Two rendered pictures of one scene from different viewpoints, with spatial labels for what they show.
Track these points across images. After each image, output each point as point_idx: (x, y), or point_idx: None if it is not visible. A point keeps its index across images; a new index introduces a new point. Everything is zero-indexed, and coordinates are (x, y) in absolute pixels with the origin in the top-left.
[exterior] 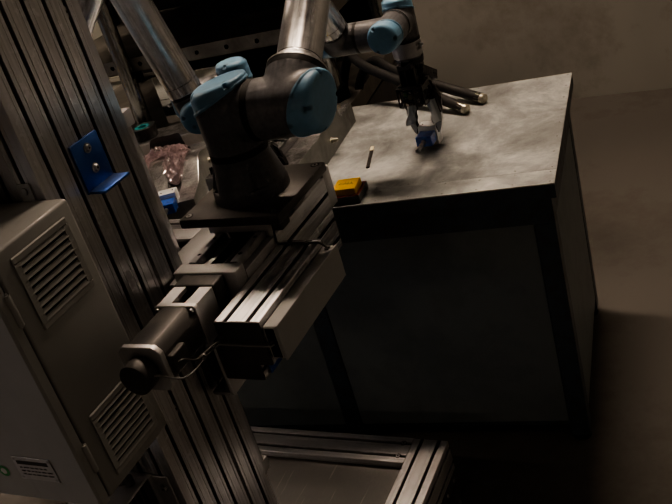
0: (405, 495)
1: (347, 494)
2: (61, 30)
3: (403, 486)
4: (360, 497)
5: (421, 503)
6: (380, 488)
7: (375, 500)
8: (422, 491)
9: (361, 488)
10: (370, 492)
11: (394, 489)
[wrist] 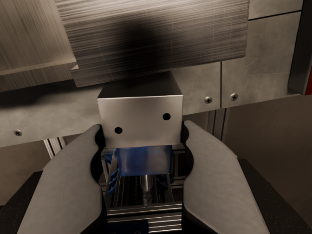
0: (218, 120)
1: (183, 120)
2: None
3: (216, 114)
4: (191, 120)
5: (227, 122)
6: (200, 113)
7: (200, 120)
8: (226, 115)
9: (190, 114)
10: (195, 116)
11: (211, 117)
